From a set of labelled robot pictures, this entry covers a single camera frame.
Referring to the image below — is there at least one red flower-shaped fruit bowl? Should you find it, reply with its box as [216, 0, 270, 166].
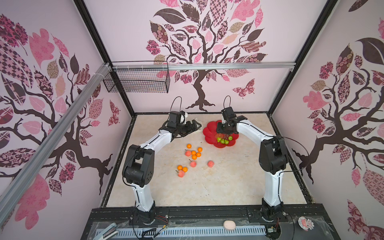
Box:
[203, 120, 239, 149]

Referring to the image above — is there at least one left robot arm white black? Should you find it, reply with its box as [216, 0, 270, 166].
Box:
[122, 111, 202, 224]

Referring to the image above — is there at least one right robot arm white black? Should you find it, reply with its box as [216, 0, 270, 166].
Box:
[217, 107, 288, 222]

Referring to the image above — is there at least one pink round sticker toy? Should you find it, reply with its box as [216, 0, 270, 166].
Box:
[298, 217, 315, 232]

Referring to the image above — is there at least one white stapler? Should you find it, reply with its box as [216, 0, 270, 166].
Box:
[93, 223, 119, 240]

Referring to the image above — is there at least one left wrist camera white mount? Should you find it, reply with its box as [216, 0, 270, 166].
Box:
[179, 111, 188, 124]

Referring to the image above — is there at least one aluminium rail back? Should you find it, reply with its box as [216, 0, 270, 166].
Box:
[113, 62, 296, 71]

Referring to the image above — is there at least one aluminium rail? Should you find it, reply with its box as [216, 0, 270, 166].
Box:
[113, 62, 296, 71]
[1, 63, 111, 224]

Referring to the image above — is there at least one black wire basket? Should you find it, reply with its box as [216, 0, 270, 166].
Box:
[103, 60, 171, 94]

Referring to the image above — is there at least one white slotted cable duct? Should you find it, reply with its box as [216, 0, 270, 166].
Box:
[95, 225, 267, 240]

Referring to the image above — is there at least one aluminium rail left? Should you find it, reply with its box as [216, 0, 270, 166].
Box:
[1, 63, 111, 224]

